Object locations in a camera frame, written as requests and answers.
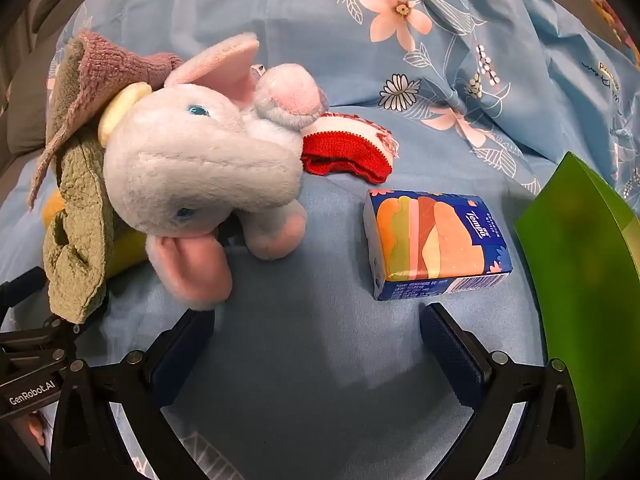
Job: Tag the grey sofa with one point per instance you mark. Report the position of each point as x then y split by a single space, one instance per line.
25 110

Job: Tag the green cardboard box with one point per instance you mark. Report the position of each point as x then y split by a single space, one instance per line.
590 285

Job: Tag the red white sock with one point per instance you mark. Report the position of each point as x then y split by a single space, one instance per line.
345 152

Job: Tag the grey pink elephant plush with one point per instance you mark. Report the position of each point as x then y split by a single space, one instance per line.
200 160

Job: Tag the blue floral bed sheet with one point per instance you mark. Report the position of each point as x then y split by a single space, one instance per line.
300 35

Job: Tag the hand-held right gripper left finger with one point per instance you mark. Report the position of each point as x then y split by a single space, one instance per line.
175 360

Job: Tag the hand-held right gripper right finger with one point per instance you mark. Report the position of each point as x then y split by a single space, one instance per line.
450 355

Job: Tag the person's left hand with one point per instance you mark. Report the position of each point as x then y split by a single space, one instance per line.
37 430

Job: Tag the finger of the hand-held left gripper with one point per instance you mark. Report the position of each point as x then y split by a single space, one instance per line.
20 285
35 342

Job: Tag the blue orange tissue pack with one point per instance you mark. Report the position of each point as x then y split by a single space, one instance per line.
430 240

